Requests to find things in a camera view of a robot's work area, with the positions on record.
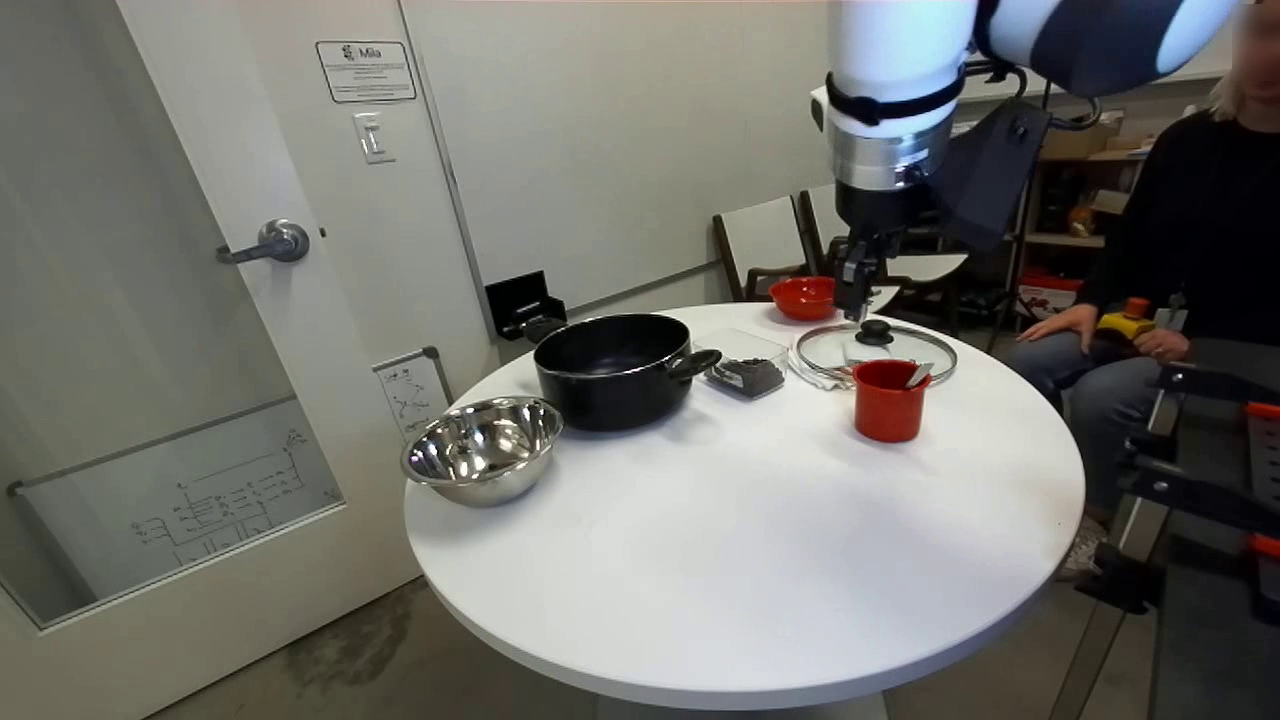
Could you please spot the white wall sign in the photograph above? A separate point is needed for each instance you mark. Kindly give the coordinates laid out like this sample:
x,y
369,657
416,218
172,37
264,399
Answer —
x,y
366,68

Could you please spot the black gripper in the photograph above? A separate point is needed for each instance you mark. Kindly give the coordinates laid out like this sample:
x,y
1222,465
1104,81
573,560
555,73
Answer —
x,y
874,220

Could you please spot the glass pot lid black knob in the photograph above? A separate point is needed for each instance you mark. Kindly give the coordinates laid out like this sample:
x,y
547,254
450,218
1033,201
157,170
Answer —
x,y
825,352

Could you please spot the seated person in jeans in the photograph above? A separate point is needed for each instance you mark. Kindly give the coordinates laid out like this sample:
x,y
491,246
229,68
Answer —
x,y
1202,226

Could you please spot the orange black clamp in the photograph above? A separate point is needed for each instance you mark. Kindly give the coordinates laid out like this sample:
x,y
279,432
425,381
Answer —
x,y
1266,408
1266,546

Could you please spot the yellow hand controller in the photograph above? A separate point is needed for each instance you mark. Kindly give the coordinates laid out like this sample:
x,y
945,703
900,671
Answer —
x,y
1122,323

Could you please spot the white door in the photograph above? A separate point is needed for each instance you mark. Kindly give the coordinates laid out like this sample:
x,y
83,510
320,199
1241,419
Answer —
x,y
163,335

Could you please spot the stainless steel mixing bowl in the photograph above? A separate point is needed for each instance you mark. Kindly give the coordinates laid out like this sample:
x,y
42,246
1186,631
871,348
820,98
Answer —
x,y
481,454

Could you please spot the red plastic bowl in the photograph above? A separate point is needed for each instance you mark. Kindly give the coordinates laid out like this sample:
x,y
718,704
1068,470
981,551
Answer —
x,y
801,298

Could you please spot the white panel chair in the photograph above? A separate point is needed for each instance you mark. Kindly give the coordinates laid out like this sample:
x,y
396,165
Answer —
x,y
825,215
760,243

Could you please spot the white light switch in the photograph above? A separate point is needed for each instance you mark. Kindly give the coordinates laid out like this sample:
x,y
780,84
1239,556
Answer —
x,y
372,139

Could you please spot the black robot cart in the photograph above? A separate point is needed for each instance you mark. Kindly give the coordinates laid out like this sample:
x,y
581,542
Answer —
x,y
1204,560

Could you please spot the black cooking pot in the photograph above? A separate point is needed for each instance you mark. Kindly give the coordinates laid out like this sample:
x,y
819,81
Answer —
x,y
613,374

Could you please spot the white low side table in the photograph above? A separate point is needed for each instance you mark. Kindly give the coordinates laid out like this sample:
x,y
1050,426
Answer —
x,y
934,264

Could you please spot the red metal cup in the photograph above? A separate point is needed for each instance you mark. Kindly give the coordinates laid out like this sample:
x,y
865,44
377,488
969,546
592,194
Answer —
x,y
886,407

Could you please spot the wooden storage shelf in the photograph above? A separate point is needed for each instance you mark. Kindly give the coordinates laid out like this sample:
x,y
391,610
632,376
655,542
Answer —
x,y
1074,201

